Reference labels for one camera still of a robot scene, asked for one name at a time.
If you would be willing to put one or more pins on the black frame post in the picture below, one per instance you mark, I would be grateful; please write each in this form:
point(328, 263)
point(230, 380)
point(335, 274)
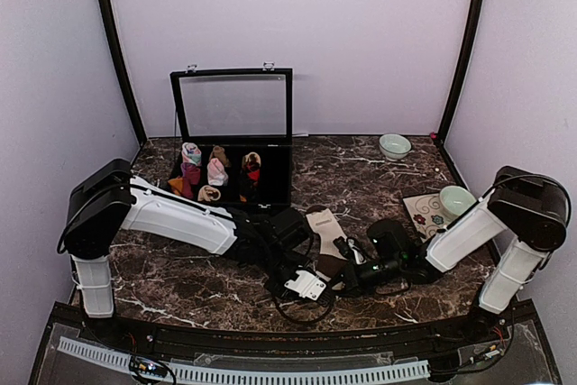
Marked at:
point(120, 69)
point(462, 65)

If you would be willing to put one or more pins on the black table edge rail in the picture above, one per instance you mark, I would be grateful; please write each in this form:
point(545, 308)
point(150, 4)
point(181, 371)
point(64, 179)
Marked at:
point(438, 339)

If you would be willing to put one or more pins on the black left frame post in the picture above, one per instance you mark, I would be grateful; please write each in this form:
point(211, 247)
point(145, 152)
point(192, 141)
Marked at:
point(120, 69)

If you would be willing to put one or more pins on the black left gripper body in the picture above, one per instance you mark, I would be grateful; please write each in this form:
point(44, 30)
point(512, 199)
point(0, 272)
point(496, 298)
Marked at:
point(277, 257)

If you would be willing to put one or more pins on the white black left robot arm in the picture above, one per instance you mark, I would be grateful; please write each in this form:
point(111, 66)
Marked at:
point(114, 199)

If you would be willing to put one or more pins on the white cup on coaster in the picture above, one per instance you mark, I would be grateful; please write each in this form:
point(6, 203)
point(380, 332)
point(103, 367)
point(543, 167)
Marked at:
point(455, 201)

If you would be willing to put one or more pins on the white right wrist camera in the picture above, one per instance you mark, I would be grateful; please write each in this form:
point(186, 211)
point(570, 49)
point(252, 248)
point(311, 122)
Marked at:
point(349, 249)

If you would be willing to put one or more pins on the beige rolled sock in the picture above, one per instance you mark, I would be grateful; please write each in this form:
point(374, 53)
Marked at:
point(208, 194)

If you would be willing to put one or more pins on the black right frame post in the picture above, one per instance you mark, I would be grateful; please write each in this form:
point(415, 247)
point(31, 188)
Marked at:
point(462, 65)

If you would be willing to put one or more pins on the pale green ceramic bowl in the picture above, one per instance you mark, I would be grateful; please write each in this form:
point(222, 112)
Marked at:
point(394, 146)

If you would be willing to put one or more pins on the floral patterned coaster tile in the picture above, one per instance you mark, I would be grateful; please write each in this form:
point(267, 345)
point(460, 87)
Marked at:
point(427, 214)

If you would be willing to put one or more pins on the magenta rolled sock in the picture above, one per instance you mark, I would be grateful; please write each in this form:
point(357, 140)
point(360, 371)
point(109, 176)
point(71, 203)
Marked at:
point(191, 173)

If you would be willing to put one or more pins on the white brown striped sock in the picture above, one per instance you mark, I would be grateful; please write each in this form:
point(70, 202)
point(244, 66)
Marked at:
point(323, 223)

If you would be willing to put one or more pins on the black red yellow argyle sock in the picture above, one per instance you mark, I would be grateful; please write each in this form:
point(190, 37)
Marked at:
point(248, 189)

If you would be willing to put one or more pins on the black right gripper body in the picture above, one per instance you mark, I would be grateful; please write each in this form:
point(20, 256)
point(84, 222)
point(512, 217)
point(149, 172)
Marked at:
point(390, 270)

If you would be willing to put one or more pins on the black glass-lid sock box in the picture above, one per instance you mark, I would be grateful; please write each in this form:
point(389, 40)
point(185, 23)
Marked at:
point(242, 110)

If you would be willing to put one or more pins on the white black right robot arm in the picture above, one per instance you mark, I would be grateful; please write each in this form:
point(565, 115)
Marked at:
point(535, 208)

